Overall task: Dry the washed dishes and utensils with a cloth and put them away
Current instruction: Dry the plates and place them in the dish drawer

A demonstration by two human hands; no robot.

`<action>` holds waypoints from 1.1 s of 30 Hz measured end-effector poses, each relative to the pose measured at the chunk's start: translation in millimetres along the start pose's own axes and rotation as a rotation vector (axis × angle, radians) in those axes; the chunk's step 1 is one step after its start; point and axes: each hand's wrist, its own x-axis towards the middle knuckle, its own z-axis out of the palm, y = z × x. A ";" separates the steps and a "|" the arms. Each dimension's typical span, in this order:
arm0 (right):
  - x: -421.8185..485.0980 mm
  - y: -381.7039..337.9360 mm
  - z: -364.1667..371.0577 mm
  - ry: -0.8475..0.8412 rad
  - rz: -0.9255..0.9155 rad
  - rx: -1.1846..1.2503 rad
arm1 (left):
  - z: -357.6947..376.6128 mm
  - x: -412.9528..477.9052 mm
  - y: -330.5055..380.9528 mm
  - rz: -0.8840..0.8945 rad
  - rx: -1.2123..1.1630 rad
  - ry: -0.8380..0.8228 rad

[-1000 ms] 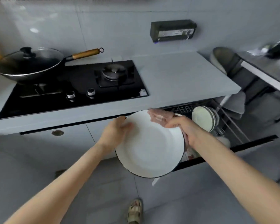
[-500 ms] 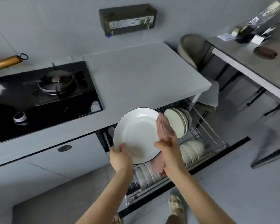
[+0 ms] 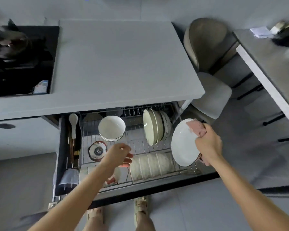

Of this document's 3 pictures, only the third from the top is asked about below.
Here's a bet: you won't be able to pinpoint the person's left hand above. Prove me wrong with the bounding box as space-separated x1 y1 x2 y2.
100 142 135 178

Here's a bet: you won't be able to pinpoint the person's right hand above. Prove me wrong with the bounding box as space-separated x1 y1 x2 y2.
194 123 223 164

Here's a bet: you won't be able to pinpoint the white shallow bowl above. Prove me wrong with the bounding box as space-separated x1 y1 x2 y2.
100 133 125 142
98 115 126 140

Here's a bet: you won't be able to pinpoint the small red-rimmed bowl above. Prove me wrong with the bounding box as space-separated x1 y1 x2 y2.
87 141 108 162

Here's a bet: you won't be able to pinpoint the white cartoon print bowl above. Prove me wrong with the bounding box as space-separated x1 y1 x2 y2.
105 166 123 186

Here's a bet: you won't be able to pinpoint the pink dish cloth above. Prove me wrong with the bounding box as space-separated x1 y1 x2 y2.
186 119 212 167

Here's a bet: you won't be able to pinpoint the plain white bowl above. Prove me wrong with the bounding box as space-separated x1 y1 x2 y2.
79 167 89 184
86 165 99 177

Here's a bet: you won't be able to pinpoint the row of cream textured bowls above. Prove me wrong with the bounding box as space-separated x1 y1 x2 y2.
130 152 176 181

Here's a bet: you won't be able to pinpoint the bundle of black chopsticks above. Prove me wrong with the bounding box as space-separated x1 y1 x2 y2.
73 139 82 157

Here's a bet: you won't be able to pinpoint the white ceramic spoon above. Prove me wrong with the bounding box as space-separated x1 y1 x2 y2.
68 114 79 139

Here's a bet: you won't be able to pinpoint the person's right forearm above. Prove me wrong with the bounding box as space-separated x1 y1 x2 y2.
207 155 289 231

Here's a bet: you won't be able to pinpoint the person's left forearm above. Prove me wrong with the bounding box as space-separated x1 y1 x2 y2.
26 163 118 231

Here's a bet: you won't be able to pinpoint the person's left leg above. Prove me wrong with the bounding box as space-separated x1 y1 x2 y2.
83 209 106 231

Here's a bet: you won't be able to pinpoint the person's leg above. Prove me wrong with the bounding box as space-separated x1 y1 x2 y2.
83 209 106 231
135 209 156 231

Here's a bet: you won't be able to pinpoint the person's right leg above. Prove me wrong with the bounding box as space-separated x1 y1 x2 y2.
135 209 156 231

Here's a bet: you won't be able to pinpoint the clear plastic measuring cup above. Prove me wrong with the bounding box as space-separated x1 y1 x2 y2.
59 168 79 188

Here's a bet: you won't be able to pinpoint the beige buckle sandal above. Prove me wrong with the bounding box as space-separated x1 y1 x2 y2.
134 196 150 227
86 207 104 222

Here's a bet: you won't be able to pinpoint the grey chair black legs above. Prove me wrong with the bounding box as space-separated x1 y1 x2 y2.
213 39 265 101

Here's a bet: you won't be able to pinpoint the grey base cabinet round knob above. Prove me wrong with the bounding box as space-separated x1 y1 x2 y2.
0 116 61 163

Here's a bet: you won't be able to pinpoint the taupe upholstered chair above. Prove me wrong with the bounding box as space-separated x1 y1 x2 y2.
183 18 233 120

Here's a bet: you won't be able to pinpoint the grey dining table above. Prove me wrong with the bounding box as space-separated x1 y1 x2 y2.
233 29 289 133

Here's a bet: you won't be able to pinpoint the blue white sticker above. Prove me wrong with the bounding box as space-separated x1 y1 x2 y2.
33 80 49 95

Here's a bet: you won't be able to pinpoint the black glass cooktop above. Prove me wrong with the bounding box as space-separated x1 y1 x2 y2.
0 26 60 98

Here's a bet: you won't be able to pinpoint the white crumpled paper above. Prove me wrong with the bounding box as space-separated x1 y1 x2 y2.
250 26 276 39

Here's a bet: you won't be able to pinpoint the black bag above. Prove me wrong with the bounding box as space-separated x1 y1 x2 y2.
271 19 289 48

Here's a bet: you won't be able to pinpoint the black burner grate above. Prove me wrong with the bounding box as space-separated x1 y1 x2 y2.
0 18 54 71

